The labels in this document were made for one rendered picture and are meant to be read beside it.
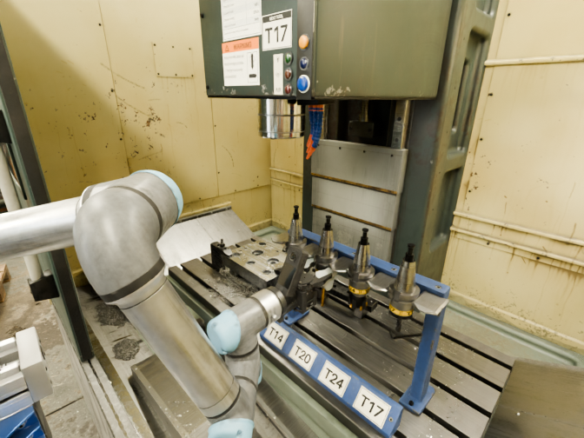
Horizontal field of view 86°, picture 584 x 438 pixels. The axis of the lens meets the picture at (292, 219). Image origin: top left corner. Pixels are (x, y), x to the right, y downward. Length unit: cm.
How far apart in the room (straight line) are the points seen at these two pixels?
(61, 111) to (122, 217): 137
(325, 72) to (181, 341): 59
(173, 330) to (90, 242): 17
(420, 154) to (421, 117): 14
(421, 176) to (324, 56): 74
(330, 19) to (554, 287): 141
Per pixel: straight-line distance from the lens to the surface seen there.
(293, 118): 103
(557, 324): 182
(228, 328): 66
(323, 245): 81
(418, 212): 139
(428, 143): 133
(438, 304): 72
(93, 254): 49
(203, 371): 57
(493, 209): 167
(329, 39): 77
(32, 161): 103
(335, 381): 90
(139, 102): 193
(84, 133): 186
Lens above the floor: 161
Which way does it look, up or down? 21 degrees down
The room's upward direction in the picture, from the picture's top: 1 degrees clockwise
